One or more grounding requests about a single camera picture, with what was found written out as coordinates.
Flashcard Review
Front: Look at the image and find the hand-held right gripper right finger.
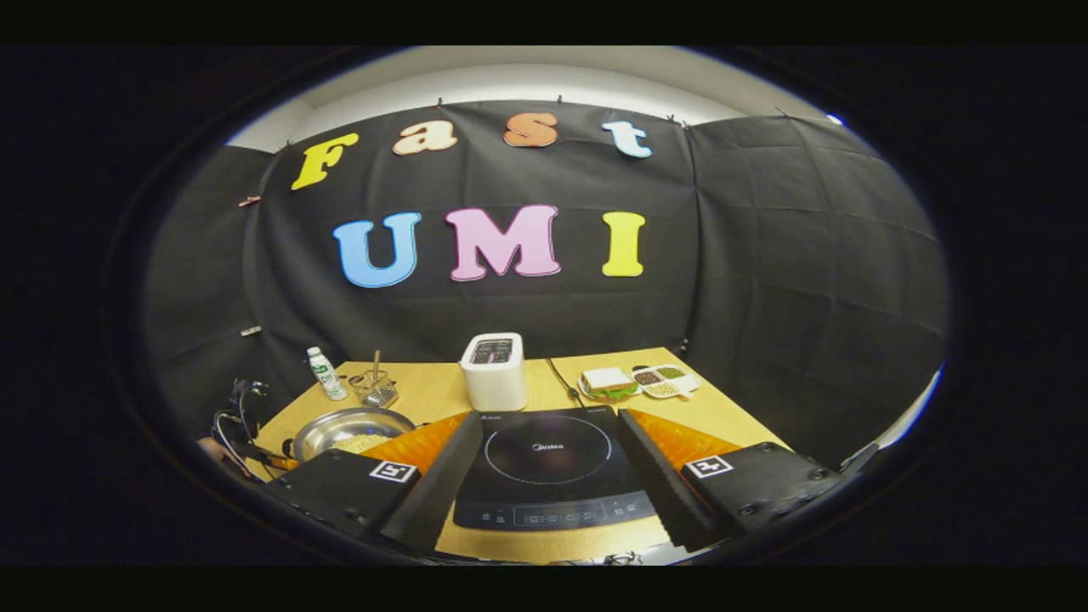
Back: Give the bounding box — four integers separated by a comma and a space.
615, 408, 844, 552

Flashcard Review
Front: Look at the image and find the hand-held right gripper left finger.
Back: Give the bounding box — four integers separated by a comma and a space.
265, 411, 485, 555

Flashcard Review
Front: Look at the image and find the stainless steel pot black handle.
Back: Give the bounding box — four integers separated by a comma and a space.
285, 406, 417, 464

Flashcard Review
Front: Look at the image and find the black induction cooktop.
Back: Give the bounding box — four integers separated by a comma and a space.
452, 406, 657, 532

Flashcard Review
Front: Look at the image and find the white bottle green label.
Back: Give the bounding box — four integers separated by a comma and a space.
307, 346, 349, 402

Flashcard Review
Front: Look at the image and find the white divided dish of grains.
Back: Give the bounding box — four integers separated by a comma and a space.
631, 364, 702, 400

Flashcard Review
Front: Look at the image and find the white toaster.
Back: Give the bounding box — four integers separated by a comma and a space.
460, 332, 528, 413

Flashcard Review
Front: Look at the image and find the sandwich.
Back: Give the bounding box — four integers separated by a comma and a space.
582, 366, 638, 399

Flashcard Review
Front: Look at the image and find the white panel blue tip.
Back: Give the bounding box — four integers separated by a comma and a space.
841, 365, 944, 473

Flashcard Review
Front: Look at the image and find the wire mesh utensil holder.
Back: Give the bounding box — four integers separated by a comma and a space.
348, 368, 400, 409

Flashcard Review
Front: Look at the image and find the black power cable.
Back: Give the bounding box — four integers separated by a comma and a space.
545, 357, 587, 409

